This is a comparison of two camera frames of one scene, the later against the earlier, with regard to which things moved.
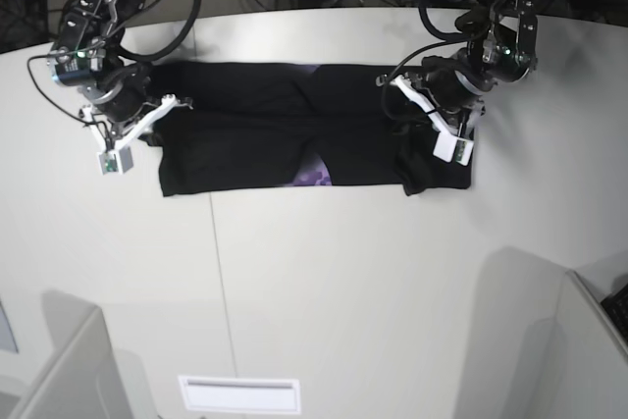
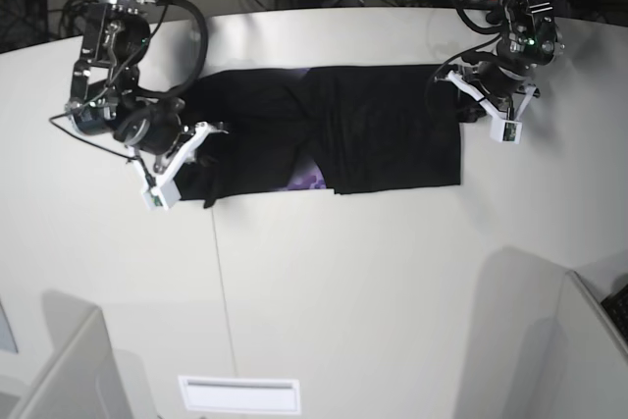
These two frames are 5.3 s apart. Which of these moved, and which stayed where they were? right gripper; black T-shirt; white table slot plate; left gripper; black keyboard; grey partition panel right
Moved: left gripper; right gripper
Stayed: black keyboard; grey partition panel right; black T-shirt; white table slot plate
